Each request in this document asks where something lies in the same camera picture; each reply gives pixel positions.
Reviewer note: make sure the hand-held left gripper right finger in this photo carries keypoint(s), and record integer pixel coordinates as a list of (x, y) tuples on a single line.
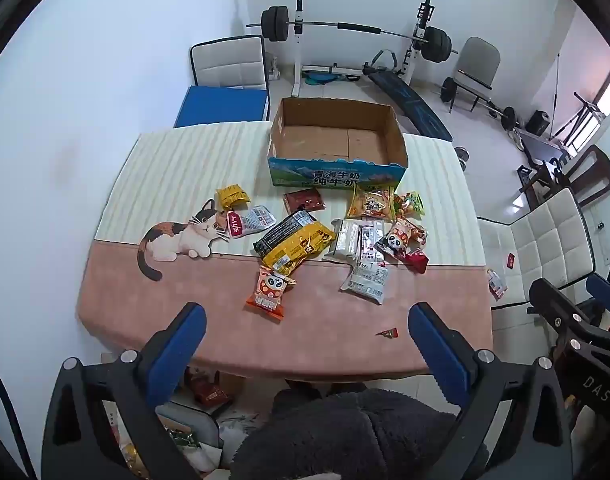
[(437, 355)]

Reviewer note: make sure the pink white snack packet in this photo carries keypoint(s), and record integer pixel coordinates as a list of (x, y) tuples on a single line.
[(497, 282)]

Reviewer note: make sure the large black yellow snack packet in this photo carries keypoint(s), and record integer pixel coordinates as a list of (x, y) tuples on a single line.
[(295, 242)]

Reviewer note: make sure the white quilted chair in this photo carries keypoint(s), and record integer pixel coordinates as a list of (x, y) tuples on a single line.
[(540, 245)]

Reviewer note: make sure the person's dark fleece clothing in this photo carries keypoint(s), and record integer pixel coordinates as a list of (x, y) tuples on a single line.
[(345, 435)]

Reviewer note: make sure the dark wooden chair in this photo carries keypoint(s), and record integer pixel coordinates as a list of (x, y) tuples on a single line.
[(592, 175)]

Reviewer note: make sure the small barbell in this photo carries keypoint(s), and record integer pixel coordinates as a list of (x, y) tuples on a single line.
[(507, 116)]

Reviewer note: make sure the barbell with black plates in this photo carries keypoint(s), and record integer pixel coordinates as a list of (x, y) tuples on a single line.
[(275, 24)]

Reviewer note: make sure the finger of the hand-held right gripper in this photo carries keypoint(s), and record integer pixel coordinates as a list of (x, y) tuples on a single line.
[(605, 288), (555, 305)]

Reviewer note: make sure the small yellow snack packet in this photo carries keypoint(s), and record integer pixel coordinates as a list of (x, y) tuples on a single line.
[(233, 196)]

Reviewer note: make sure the red panda snack packet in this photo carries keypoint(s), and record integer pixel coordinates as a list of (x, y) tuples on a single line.
[(397, 240)]

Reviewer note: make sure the small red snack packet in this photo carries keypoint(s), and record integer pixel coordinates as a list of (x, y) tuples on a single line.
[(417, 261)]

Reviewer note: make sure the grey chair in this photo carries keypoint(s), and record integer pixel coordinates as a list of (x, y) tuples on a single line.
[(477, 67)]

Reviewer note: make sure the black speaker box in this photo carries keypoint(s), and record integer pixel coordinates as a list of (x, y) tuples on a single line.
[(538, 122)]

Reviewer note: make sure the tiny red candy wrapper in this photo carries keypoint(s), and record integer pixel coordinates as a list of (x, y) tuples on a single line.
[(388, 332)]

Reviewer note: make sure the printed cardboard box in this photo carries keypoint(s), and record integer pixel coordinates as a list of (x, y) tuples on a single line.
[(335, 172)]

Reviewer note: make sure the white squat rack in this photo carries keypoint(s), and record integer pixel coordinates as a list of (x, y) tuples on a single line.
[(299, 35)]

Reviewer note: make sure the wide white snack packet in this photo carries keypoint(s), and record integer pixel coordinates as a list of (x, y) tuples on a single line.
[(366, 281)]

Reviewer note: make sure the red box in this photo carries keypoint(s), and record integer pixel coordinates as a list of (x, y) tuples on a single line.
[(208, 391)]

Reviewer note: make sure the white padded chair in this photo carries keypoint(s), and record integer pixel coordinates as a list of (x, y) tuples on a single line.
[(227, 62)]

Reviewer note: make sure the dark red snack packet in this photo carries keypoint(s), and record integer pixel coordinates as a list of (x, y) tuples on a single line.
[(304, 200)]

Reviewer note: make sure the cat print tablecloth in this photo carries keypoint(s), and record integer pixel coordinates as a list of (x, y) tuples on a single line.
[(335, 320)]

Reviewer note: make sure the green colourful snack packet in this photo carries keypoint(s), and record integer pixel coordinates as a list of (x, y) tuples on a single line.
[(410, 204)]

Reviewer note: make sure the orange yellow snack packet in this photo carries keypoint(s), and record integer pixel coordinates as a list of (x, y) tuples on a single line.
[(370, 203)]

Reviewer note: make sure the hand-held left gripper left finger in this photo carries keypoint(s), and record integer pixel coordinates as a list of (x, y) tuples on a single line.
[(177, 355)]

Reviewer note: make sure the white and red snack packet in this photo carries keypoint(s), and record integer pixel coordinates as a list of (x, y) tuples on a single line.
[(252, 220)]

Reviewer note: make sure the black weight bench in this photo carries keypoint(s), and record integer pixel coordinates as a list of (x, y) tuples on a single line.
[(410, 102)]

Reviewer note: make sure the blue cushion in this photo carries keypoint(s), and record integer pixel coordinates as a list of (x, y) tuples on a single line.
[(220, 107)]

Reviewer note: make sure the orange panda snack packet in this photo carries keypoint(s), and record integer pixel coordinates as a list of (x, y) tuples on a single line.
[(267, 292)]

